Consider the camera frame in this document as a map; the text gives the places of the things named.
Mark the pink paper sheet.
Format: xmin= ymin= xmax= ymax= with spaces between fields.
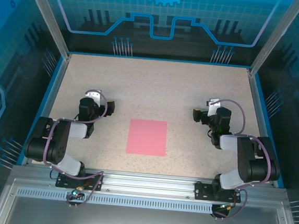
xmin=125 ymin=117 xmax=170 ymax=157

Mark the aluminium cross beam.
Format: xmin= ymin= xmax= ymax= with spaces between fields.
xmin=10 ymin=161 xmax=289 ymax=209

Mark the aluminium table side rail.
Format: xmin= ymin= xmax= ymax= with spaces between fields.
xmin=21 ymin=50 xmax=72 ymax=169
xmin=236 ymin=69 xmax=286 ymax=187

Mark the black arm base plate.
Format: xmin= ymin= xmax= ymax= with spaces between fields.
xmin=54 ymin=168 xmax=105 ymax=193
xmin=193 ymin=181 xmax=244 ymax=205

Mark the cable connector with green light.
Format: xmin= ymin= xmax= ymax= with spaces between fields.
xmin=218 ymin=202 xmax=237 ymax=212
xmin=69 ymin=185 xmax=84 ymax=199

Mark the slotted grey cable duct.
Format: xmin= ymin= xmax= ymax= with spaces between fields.
xmin=15 ymin=187 xmax=236 ymax=217

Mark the aluminium frame post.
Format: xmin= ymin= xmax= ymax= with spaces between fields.
xmin=16 ymin=0 xmax=78 ymax=60
xmin=247 ymin=0 xmax=299 ymax=79

